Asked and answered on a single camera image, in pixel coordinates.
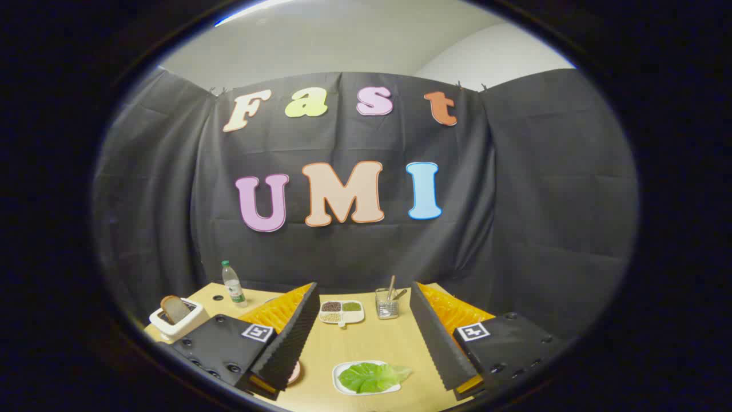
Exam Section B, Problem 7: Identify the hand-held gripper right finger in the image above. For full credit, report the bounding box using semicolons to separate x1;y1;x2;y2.
409;281;564;401

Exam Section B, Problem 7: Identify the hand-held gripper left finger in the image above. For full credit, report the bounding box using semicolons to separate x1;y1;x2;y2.
170;282;322;401

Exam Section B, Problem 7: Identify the green lettuce leaf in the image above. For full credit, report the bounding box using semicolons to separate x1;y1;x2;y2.
339;362;412;394

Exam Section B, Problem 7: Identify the brown bread slice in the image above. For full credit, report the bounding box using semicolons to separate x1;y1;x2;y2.
160;295;191;325

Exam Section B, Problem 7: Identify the white divided dish with beans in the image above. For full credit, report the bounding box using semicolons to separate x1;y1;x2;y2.
319;300;365;328

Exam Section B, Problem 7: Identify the clear water bottle green cap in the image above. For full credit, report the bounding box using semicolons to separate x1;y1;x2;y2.
222;260;248;308

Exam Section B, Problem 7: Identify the white square plate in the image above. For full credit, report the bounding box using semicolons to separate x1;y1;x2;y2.
332;360;403;397

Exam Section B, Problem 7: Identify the white toaster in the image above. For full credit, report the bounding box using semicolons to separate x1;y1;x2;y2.
149;298;210;344

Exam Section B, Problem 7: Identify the black backdrop cloth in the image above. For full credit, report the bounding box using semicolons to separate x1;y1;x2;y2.
91;68;640;344

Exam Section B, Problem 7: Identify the wire mesh utensil holder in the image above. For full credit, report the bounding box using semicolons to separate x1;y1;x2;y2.
375;288;400;320

